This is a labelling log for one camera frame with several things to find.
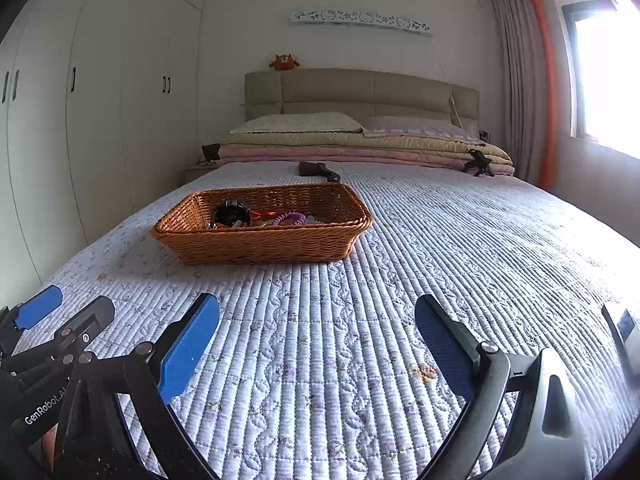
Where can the brown plush toy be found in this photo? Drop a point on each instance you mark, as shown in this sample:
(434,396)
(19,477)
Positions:
(285,62)

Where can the folded beige quilt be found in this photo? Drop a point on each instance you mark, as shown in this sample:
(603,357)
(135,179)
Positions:
(360,141)

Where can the grey curtain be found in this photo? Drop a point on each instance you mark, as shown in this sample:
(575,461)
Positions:
(510,70)

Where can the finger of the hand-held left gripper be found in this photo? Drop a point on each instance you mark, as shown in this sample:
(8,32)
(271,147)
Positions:
(37,307)
(87,317)

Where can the dark brown object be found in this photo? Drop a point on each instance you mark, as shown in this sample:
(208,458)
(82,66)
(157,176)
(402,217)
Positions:
(479,162)
(317,169)
(211,153)

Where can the black round watch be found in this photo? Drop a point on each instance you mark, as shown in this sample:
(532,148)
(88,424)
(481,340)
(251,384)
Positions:
(230,212)

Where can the bedside nightstand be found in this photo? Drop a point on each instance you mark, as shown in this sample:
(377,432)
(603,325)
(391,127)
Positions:
(197,174)

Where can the orange curtain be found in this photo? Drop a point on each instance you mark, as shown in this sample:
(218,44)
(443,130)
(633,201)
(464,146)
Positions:
(542,85)

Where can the black device with screen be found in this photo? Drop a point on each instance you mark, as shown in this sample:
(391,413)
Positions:
(622,330)

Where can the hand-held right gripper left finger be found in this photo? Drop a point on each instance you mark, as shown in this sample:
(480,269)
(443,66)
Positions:
(190,350)

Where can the white quilted floral bedspread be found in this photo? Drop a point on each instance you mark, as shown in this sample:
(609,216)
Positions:
(350,310)

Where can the folded pink quilt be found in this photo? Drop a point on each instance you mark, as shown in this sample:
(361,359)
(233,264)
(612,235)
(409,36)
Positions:
(350,155)

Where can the white patterned wall decoration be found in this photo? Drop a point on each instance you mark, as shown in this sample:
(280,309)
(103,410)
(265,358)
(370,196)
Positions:
(360,21)

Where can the lilac striped pillow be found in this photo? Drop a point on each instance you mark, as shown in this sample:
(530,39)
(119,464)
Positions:
(415,127)

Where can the white wardrobe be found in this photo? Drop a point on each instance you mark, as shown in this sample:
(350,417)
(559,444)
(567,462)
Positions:
(100,110)

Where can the brown wicker basket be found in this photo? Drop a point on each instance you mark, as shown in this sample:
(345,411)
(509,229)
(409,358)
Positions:
(265,245)

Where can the cream floral pillow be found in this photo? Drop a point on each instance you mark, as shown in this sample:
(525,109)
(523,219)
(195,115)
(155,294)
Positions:
(300,122)

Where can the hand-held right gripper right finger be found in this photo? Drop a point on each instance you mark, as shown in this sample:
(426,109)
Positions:
(445,350)

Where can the window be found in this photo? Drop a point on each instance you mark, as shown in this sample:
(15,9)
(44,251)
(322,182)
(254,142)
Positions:
(605,75)

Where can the beige padded headboard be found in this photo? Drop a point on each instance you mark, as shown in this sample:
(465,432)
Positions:
(360,92)

